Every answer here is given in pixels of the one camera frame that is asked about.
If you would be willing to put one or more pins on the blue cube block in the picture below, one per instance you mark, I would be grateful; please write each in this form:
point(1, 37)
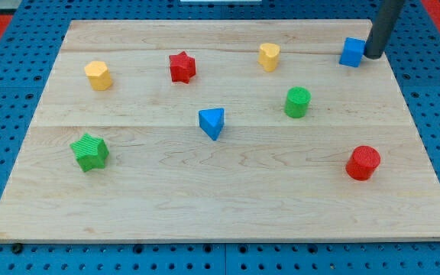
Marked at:
point(352, 52)

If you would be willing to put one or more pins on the blue triangle block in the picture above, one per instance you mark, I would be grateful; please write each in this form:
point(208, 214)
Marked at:
point(211, 121)

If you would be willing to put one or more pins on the light wooden board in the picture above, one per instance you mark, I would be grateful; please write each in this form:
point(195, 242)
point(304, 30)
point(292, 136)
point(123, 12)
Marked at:
point(268, 178)

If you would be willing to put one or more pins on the red star block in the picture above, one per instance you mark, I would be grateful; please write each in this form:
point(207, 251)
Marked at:
point(182, 67)

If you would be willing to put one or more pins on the green cylinder block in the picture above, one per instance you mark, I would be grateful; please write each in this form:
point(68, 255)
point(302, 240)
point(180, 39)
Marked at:
point(297, 102)

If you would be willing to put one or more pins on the yellow heart block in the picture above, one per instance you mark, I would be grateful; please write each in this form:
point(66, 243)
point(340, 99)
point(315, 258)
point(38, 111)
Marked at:
point(269, 56)

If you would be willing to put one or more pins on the green star block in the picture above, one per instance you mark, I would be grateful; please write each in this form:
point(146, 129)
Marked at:
point(90, 152)

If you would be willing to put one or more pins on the yellow hexagon block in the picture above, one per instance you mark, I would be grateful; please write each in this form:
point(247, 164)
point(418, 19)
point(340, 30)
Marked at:
point(98, 75)

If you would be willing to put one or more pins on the red cylinder block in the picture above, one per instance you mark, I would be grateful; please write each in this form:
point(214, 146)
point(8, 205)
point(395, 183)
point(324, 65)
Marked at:
point(362, 163)

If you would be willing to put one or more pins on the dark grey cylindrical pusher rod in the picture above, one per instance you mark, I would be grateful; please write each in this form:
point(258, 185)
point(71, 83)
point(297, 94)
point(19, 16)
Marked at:
point(382, 28)

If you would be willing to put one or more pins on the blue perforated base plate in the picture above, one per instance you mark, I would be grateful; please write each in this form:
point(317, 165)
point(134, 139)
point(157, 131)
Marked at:
point(28, 49)

